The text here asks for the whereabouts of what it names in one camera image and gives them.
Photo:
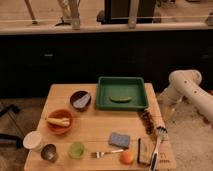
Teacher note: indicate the orange fruit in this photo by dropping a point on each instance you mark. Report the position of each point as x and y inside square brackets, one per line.
[127, 157]

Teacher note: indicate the yellow corn cob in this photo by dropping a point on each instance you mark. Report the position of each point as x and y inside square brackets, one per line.
[63, 122]

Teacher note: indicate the green plastic tray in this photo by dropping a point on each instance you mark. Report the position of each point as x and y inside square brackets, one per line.
[120, 87]

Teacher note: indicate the metal cup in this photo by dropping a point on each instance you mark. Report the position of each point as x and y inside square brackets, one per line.
[49, 153]

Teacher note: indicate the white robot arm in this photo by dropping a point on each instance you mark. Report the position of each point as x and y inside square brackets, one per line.
[185, 83]

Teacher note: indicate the green cup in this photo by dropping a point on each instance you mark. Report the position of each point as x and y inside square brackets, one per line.
[76, 150]

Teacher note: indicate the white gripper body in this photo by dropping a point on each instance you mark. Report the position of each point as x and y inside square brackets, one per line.
[167, 102]

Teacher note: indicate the orange bowl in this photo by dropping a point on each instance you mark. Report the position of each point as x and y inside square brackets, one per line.
[60, 113]

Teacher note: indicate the dark cabinet counter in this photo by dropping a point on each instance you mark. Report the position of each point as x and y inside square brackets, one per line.
[33, 59]

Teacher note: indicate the white cup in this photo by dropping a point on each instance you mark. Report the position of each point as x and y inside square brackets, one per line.
[33, 141]

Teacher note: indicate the silver fork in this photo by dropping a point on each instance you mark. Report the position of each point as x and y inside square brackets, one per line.
[100, 154]

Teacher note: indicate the blue sponge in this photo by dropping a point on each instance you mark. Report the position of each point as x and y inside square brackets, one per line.
[119, 140]

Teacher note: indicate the black office chair base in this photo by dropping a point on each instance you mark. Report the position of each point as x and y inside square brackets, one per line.
[8, 127]

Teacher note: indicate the slice of bread toy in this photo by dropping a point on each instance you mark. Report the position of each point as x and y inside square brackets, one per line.
[145, 149]

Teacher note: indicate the white dish brush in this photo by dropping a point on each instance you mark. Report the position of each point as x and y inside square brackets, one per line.
[161, 133]

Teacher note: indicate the dark brown bowl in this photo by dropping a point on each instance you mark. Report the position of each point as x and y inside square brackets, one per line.
[76, 95]

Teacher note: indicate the grey cloth in bowl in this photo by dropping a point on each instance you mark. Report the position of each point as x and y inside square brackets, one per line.
[81, 102]

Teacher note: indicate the green pepper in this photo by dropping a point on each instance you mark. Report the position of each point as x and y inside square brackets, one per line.
[120, 100]

